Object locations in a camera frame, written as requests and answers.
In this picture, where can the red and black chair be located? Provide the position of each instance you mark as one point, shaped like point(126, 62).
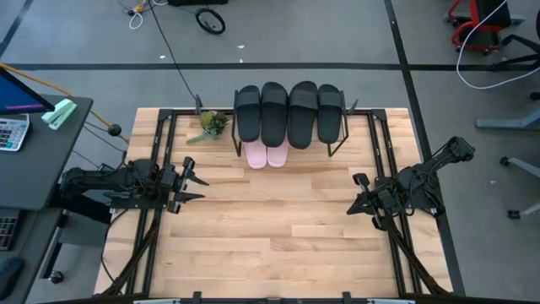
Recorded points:
point(481, 36)

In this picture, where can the black desk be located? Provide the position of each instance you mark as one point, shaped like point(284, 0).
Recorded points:
point(42, 169)

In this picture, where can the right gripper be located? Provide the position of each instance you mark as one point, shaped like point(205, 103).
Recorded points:
point(384, 202)

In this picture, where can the mint green stapler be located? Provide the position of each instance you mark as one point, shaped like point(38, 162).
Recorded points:
point(59, 113)

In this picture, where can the black slide sandal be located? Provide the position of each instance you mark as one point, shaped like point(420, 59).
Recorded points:
point(303, 117)
point(274, 116)
point(248, 114)
point(330, 115)

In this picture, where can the yellow rod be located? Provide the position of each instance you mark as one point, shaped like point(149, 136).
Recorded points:
point(42, 83)

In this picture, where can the black chair base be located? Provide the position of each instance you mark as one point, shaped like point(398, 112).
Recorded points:
point(519, 61)

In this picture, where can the grey desk calculator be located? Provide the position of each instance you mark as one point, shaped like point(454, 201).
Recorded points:
point(12, 133)

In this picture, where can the desk foot with caster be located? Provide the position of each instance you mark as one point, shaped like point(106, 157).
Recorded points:
point(84, 230)

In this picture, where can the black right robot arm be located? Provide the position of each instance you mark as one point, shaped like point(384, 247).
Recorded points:
point(422, 177)

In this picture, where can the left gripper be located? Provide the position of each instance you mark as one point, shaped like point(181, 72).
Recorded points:
point(175, 181)

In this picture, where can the pink slide sandal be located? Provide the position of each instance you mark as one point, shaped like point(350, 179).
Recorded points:
point(256, 156)
point(277, 155)

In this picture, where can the wooden shelf with black frame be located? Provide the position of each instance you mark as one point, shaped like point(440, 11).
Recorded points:
point(345, 122)

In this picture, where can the small green artificial plant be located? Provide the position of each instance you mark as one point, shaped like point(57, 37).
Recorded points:
point(213, 122)

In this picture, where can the black metal table frame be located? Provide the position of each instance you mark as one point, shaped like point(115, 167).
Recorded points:
point(392, 253)

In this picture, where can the computer monitor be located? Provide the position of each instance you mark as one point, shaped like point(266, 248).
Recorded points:
point(17, 97)

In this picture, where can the black computer mouse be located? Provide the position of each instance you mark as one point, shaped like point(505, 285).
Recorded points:
point(9, 274)

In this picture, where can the computer keyboard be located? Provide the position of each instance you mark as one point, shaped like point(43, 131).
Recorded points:
point(6, 232)

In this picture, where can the black round knob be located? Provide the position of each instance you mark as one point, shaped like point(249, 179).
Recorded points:
point(114, 130)

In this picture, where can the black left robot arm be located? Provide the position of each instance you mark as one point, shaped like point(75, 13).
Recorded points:
point(105, 179)

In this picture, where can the grey desk leg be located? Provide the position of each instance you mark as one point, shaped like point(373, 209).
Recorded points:
point(506, 123)

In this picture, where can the dark grey side desk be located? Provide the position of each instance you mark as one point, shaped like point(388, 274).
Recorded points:
point(34, 236)

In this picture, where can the grey chair base with casters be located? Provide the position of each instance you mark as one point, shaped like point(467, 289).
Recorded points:
point(527, 166)

